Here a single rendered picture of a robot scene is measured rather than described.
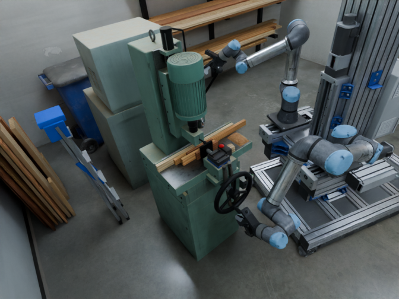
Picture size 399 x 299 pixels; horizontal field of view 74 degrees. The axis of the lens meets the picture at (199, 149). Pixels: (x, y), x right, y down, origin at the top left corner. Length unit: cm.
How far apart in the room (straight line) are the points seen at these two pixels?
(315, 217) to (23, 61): 321
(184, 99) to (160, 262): 139
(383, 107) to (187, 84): 125
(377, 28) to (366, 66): 19
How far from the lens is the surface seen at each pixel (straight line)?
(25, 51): 347
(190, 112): 138
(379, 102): 202
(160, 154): 185
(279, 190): 138
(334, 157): 123
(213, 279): 217
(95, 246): 253
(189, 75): 128
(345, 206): 241
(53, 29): 346
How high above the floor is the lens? 200
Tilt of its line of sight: 41 degrees down
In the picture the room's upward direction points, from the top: 7 degrees counter-clockwise
